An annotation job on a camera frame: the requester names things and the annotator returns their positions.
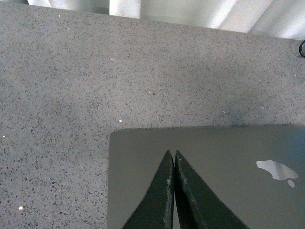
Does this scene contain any grey Apple laptop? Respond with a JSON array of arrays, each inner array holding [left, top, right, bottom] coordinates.
[[107, 125, 305, 229]]

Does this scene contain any black ring object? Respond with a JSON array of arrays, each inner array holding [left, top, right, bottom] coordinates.
[[298, 40, 305, 58]]

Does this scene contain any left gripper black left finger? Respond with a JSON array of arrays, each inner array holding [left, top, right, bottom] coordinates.
[[123, 150, 174, 229]]

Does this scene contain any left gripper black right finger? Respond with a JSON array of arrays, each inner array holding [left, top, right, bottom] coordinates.
[[175, 151, 249, 229]]

